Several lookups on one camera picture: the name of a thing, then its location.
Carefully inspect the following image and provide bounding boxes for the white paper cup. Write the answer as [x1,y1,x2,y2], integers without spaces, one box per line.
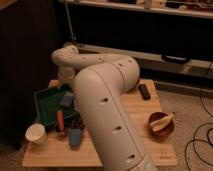
[25,123,46,144]

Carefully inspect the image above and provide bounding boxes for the black cables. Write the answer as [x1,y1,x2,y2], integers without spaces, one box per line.
[184,59,213,171]

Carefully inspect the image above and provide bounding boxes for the black remote control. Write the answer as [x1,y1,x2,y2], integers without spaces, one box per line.
[138,84,151,100]

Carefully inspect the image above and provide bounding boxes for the orange carrot toy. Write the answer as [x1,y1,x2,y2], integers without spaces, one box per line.
[57,110,65,132]

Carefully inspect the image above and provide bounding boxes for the brown bowl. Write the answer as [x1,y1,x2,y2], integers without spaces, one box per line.
[148,112,174,137]

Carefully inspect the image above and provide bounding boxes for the low white shelf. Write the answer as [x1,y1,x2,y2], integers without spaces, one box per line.
[62,42,213,79]

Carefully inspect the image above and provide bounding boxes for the metal lamp pole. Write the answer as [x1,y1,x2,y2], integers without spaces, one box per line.
[64,0,77,45]

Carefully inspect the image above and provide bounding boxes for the banana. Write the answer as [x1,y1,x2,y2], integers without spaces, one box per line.
[150,113,174,132]

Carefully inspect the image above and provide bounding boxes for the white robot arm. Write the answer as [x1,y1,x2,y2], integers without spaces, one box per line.
[52,45,157,171]

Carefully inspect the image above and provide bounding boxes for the blue plastic cup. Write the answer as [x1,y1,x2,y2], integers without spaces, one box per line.
[68,129,83,147]

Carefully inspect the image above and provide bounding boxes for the green plastic tray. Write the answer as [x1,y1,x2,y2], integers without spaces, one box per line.
[34,84,79,128]

